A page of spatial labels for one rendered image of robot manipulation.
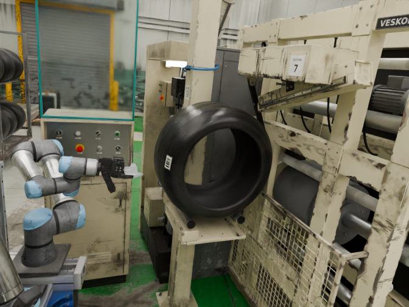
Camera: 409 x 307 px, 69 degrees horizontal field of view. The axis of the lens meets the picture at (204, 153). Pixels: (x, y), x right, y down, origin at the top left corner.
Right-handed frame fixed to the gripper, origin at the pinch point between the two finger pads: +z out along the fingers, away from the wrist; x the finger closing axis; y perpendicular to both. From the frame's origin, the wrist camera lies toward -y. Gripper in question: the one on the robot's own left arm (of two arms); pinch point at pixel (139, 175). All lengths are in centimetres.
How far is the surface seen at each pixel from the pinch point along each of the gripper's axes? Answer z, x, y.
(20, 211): -78, 197, -122
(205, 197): 43.2, 13.3, -14.9
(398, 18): 77, -45, 88
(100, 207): -10, 61, -47
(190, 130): 16.4, -11.2, 27.4
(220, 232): 47, -6, -27
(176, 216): 24.3, 4.4, -23.2
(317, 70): 54, -37, 63
